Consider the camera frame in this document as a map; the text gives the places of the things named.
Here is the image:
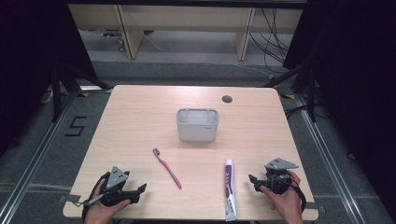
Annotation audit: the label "silver cable plug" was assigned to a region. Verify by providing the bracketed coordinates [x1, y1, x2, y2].
[73, 192, 106, 208]

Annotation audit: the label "black strap on gripper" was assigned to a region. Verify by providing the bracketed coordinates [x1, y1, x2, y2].
[81, 171, 112, 222]
[289, 177, 308, 213]

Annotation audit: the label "black strap on right gripper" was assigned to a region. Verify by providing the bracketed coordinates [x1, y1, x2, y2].
[289, 177, 308, 213]

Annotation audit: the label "small red items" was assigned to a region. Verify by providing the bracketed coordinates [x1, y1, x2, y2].
[101, 29, 126, 53]

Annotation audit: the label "black cable bundle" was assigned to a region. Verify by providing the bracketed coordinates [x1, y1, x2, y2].
[248, 7, 291, 75]

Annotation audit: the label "grey plastic toothbrush holder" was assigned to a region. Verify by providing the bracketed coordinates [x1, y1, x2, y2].
[176, 107, 219, 143]

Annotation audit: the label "pink toothbrush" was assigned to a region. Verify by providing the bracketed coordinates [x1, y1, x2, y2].
[152, 147, 183, 190]

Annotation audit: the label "black floor cable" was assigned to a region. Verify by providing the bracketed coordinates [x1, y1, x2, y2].
[284, 104, 310, 119]

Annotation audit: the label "black metal stand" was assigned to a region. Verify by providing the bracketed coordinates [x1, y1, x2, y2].
[50, 61, 114, 123]
[263, 60, 319, 123]

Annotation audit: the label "white purple toothpaste tube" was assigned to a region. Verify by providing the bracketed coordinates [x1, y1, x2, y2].
[224, 159, 239, 222]

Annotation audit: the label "light wooden desk frame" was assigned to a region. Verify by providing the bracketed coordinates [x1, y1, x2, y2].
[68, 3, 304, 62]

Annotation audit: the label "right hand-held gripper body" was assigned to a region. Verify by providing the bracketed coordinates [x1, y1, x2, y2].
[263, 157, 300, 196]

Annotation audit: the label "person's right hand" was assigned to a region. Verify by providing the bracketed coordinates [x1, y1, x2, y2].
[259, 170, 304, 224]

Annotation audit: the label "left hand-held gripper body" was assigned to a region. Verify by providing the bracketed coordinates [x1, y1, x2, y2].
[101, 166, 133, 207]

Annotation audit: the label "aluminium floor rail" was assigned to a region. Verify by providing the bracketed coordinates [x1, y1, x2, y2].
[0, 90, 78, 224]
[294, 92, 366, 224]

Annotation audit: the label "black curtain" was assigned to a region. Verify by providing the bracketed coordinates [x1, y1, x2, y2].
[282, 0, 396, 216]
[0, 0, 98, 158]

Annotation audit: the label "black strap on left gripper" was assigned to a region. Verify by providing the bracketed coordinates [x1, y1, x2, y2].
[81, 171, 112, 222]

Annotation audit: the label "person's left hand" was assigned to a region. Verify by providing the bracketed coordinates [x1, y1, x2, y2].
[83, 179, 132, 224]

